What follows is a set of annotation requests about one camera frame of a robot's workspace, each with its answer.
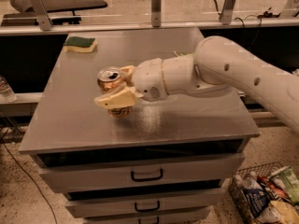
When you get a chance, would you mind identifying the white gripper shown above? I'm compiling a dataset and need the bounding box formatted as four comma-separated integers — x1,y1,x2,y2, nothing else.
94,58,167,110

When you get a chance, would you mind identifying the orange soda can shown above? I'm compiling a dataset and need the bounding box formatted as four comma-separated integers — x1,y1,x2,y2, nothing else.
97,66,132,118

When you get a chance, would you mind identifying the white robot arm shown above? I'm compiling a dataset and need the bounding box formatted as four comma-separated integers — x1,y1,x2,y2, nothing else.
94,36,299,133

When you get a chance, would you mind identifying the green jalapeno chip bag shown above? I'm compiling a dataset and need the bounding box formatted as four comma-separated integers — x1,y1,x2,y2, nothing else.
173,50,193,57

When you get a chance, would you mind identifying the red snack bag in basket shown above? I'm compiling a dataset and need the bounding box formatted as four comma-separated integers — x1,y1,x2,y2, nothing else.
257,176,288,202

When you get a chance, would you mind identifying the blue snack bag in basket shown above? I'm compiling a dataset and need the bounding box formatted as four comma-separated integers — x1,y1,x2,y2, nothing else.
243,188,270,217

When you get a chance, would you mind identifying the green chip bag in basket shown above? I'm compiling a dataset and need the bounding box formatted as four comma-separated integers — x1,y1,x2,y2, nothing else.
270,166,299,205

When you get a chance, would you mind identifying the yellow snack bag in basket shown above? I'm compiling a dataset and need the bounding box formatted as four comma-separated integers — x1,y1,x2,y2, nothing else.
256,201,299,224

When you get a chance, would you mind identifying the yellow green sponge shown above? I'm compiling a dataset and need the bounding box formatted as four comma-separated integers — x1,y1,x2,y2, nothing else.
63,36,97,53

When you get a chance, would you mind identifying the grey drawer cabinet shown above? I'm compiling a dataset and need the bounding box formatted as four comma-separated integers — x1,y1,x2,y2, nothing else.
18,27,261,224

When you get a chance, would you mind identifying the clear plastic water bottle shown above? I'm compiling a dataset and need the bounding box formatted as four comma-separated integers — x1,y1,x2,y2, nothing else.
0,76,17,102

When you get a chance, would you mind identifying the top drawer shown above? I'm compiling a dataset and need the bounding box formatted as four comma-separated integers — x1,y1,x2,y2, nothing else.
39,153,245,193

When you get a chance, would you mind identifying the drawer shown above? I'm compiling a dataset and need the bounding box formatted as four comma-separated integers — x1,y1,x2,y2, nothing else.
66,188,224,218
39,153,245,193
83,207,209,224

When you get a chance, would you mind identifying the middle drawer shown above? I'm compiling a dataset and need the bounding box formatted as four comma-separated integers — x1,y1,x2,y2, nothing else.
66,188,224,218

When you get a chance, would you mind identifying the bottom drawer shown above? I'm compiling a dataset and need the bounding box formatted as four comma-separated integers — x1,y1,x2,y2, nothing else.
83,207,209,224

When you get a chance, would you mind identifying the water bottle in basket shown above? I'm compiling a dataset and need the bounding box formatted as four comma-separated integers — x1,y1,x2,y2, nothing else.
243,171,262,189

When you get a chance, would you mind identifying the middle metal bracket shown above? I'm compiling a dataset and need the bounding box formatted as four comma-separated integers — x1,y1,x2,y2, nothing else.
151,0,162,27

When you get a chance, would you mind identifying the metal bracket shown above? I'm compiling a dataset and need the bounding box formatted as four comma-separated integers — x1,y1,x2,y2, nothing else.
151,0,162,27
30,0,52,31
219,0,236,25

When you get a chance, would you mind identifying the left metal bracket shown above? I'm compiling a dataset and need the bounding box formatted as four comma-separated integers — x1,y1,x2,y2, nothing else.
30,0,52,31

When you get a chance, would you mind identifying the right metal bracket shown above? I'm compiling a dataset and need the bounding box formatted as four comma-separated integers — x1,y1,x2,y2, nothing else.
219,0,236,25

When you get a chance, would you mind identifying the black floor cable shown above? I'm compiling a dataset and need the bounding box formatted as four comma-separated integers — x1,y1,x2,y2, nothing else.
0,133,59,224

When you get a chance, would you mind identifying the wire basket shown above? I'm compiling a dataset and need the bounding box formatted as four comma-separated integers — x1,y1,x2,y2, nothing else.
228,161,284,224

